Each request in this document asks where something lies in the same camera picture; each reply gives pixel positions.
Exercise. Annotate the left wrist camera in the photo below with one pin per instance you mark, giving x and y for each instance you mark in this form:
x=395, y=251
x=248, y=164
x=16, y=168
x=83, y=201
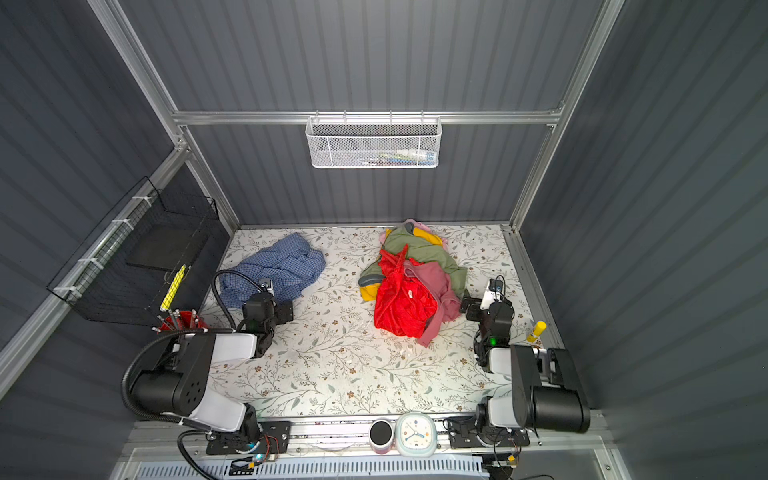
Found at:
x=266, y=285

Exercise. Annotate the red cloth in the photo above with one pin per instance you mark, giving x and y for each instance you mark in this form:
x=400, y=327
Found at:
x=403, y=305

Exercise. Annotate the yellow marker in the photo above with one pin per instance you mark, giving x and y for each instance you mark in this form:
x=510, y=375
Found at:
x=535, y=334

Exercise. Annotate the white mint alarm clock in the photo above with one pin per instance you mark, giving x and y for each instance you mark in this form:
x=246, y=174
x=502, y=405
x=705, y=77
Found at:
x=416, y=435

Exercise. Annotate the red pen cup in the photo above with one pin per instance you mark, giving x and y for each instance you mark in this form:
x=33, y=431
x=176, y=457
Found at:
x=179, y=320

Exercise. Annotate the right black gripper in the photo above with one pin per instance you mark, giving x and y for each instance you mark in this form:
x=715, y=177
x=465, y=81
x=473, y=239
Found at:
x=475, y=305

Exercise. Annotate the black round speaker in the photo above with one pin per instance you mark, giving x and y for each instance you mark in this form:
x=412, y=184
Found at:
x=381, y=436

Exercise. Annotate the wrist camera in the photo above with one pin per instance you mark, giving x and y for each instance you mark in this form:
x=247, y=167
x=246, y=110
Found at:
x=266, y=285
x=494, y=292

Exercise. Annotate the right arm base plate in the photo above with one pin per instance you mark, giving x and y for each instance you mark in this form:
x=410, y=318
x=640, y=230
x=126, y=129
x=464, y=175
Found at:
x=463, y=433

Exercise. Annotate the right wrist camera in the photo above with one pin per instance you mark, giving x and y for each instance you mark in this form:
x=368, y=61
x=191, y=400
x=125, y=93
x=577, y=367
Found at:
x=494, y=292

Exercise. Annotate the black wire basket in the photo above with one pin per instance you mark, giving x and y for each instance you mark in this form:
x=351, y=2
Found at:
x=124, y=275

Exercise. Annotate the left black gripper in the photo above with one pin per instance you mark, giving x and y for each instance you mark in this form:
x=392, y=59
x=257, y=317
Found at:
x=282, y=312

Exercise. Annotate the white vented cable tray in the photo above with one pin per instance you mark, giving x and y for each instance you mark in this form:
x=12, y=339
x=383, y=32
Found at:
x=367, y=467

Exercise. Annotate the olive green cloth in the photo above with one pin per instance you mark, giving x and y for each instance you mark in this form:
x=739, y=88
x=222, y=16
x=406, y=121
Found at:
x=393, y=241

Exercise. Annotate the yellow cloth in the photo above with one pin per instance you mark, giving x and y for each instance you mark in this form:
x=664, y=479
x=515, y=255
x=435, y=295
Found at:
x=369, y=283

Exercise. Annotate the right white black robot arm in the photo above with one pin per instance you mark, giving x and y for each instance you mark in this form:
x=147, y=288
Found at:
x=545, y=390

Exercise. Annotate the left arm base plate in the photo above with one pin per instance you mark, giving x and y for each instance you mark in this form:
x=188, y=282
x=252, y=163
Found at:
x=271, y=438

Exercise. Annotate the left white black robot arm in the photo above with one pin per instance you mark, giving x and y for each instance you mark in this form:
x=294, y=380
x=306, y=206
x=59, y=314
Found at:
x=169, y=379

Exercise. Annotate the blue checkered cloth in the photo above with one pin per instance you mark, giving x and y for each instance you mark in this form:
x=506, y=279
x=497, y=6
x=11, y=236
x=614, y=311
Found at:
x=290, y=264

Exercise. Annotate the dusty pink cloth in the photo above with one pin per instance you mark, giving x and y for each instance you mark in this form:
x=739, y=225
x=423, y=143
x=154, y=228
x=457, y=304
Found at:
x=438, y=283

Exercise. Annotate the floral table mat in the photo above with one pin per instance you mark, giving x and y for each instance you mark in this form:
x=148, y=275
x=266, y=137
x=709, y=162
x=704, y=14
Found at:
x=331, y=360

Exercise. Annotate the white wire mesh basket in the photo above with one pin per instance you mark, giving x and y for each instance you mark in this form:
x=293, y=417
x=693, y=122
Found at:
x=374, y=141

